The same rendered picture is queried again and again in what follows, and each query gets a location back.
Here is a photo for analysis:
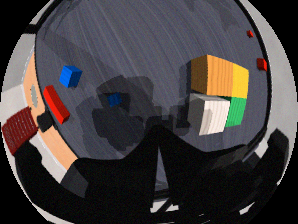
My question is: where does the green cube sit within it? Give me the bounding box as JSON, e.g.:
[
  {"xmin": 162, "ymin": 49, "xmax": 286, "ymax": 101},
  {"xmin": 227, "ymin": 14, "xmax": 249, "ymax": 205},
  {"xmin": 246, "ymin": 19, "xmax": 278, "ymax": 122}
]
[{"xmin": 216, "ymin": 95, "xmax": 247, "ymax": 127}]

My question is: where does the orange wooden cube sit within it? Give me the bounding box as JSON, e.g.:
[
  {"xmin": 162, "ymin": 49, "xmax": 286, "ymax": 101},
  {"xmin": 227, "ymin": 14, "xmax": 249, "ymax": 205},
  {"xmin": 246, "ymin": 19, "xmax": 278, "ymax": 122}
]
[{"xmin": 191, "ymin": 55, "xmax": 233, "ymax": 97}]

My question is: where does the yellow cube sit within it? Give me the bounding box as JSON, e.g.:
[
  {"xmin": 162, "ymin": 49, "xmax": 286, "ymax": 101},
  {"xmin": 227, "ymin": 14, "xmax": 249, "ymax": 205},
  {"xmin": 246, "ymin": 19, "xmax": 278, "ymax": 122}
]
[{"xmin": 232, "ymin": 63, "xmax": 248, "ymax": 98}]

